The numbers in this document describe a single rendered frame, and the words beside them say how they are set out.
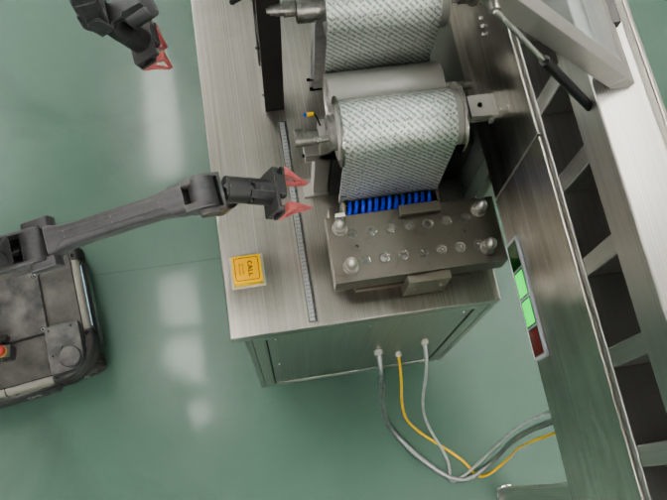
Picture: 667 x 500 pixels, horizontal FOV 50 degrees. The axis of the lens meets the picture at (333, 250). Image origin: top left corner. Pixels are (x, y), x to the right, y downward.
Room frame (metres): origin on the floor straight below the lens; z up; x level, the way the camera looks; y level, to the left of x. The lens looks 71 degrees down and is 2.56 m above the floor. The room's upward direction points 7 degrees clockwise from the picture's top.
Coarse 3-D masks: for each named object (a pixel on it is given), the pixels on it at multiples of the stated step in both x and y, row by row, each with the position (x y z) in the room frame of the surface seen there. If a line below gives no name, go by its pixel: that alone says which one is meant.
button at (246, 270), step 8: (240, 256) 0.53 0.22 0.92; (248, 256) 0.53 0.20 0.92; (256, 256) 0.54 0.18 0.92; (232, 264) 0.51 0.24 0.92; (240, 264) 0.51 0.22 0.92; (248, 264) 0.51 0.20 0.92; (256, 264) 0.52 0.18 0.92; (232, 272) 0.49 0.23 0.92; (240, 272) 0.49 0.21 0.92; (248, 272) 0.49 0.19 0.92; (256, 272) 0.50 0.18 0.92; (240, 280) 0.47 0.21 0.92; (248, 280) 0.47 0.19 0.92; (256, 280) 0.48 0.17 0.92
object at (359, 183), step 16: (416, 160) 0.70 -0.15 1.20; (432, 160) 0.71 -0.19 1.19; (448, 160) 0.72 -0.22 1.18; (352, 176) 0.67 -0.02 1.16; (368, 176) 0.68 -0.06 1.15; (384, 176) 0.69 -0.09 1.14; (400, 176) 0.70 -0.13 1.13; (416, 176) 0.71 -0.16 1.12; (432, 176) 0.72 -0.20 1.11; (352, 192) 0.67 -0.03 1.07; (368, 192) 0.68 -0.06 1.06; (384, 192) 0.69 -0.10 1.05; (400, 192) 0.70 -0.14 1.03
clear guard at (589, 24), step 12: (552, 0) 0.66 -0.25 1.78; (564, 0) 0.69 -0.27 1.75; (576, 0) 0.72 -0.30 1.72; (588, 0) 0.76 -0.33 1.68; (564, 12) 0.66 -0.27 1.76; (576, 12) 0.69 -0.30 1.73; (588, 12) 0.72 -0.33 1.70; (576, 24) 0.66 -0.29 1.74; (588, 24) 0.69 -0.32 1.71; (600, 36) 0.70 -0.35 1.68
